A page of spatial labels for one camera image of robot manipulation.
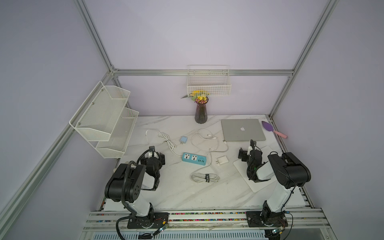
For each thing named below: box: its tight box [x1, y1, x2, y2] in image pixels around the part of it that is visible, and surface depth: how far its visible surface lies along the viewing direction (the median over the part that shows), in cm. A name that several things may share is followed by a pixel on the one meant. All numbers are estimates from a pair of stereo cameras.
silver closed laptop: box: [221, 118, 266, 142], surface depth 114 cm
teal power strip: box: [181, 152, 207, 166], surface depth 95 cm
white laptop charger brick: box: [216, 155, 229, 165], surface depth 95 cm
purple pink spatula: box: [261, 121, 288, 139], surface depth 114 cm
